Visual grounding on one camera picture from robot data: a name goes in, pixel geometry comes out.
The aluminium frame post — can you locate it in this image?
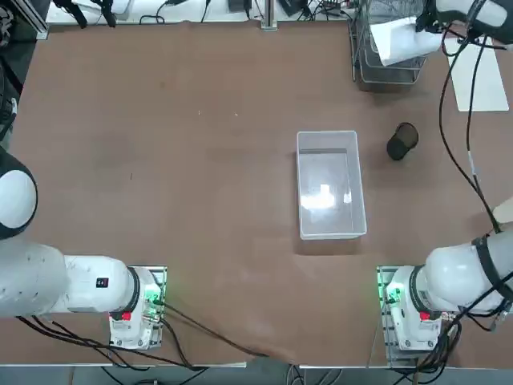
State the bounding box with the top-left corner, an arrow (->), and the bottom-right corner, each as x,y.
260,0 -> 279,31

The black table cable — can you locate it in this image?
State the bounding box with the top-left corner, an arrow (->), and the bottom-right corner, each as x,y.
160,302 -> 297,364

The black arm cable white tag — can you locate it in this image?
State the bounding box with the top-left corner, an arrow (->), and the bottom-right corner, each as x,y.
466,34 -> 502,233

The black power supply box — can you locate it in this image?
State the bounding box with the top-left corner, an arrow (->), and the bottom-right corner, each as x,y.
279,0 -> 309,17

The white A4 paper sheet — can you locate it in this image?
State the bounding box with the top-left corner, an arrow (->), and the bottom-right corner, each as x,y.
369,15 -> 441,67

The clear plastic bin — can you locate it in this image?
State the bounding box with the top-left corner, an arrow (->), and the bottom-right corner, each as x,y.
296,129 -> 368,241

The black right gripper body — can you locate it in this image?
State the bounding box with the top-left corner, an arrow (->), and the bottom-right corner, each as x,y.
415,0 -> 442,33

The aluminium frame rail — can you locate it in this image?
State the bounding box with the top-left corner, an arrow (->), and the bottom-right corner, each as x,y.
11,0 -> 50,39

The black mesh pen cup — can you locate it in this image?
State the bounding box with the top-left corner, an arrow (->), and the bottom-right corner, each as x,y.
386,122 -> 420,161

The white clipboard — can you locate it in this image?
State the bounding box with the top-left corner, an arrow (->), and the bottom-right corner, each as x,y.
444,38 -> 510,112

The silver mesh file organizer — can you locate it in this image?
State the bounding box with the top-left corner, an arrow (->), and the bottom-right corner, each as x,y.
348,0 -> 433,91

